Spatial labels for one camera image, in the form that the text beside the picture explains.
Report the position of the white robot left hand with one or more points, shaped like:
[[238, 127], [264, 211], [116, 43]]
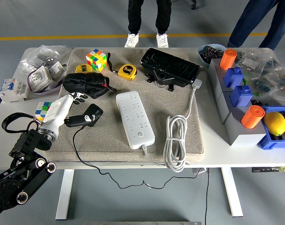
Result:
[[55, 112]]

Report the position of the black power adapter plug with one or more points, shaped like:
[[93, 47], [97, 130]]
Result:
[[96, 109]]

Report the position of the white power strip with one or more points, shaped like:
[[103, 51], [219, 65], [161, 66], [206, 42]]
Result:
[[135, 117]]

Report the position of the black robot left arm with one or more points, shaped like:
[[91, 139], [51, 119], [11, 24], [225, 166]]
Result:
[[27, 143]]

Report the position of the small colourful puzzle cube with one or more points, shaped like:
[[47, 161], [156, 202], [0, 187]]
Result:
[[41, 110]]

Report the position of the black fabric pouch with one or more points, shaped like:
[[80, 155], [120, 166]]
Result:
[[81, 82]]

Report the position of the white circuit breaker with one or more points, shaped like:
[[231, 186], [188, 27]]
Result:
[[13, 90]]

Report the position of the yellow tape measure black label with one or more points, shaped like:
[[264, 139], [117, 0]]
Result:
[[82, 68]]

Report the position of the clear bag of screws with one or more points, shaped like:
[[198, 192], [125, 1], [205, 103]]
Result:
[[42, 58]]

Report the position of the large colourful puzzle cube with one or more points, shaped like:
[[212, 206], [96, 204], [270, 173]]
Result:
[[96, 59]]

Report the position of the white table leg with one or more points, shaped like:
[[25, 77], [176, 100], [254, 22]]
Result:
[[65, 194], [232, 194]]

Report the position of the grey-brown mat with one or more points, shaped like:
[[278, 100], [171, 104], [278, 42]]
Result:
[[156, 105]]

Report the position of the black electronic device housing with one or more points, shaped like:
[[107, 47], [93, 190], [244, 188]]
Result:
[[170, 65]]

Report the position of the light blue bowl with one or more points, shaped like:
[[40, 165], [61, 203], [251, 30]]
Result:
[[201, 56]]

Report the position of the black chair castor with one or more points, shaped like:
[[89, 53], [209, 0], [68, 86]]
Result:
[[193, 5]]

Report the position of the orange cylinder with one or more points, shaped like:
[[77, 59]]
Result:
[[252, 117], [228, 58]]

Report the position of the blue plastic block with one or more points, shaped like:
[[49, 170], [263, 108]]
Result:
[[241, 96], [233, 77]]

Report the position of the grey block holder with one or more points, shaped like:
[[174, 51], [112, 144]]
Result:
[[238, 136]]

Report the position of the clear bag of components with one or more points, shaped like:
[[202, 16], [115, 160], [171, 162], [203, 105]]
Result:
[[273, 86], [254, 61]]

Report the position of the blue plastic bin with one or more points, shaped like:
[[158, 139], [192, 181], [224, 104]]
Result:
[[267, 140]]

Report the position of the black table control panel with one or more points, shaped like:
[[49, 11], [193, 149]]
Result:
[[261, 169]]

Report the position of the yellow lemon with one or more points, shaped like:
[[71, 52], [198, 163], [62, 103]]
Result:
[[275, 123]]

